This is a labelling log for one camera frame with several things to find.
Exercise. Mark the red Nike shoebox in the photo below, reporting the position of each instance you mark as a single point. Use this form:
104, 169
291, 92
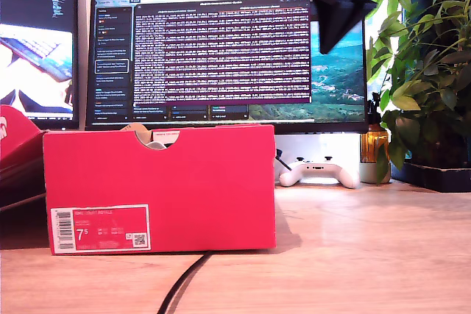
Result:
165, 189

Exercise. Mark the green leafy houseplant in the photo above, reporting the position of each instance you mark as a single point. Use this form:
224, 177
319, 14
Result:
423, 71

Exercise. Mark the large black computer monitor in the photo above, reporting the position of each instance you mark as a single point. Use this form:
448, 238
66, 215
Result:
221, 53

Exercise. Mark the amber glass pump bottle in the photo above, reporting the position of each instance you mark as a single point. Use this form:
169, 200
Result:
373, 145

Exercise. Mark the pale green small pot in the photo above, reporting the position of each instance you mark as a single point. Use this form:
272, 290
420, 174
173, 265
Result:
368, 174

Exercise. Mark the white game controller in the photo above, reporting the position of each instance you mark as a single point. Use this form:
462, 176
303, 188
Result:
312, 172

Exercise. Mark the dark plant tray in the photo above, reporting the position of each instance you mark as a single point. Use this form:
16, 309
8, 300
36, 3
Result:
434, 178

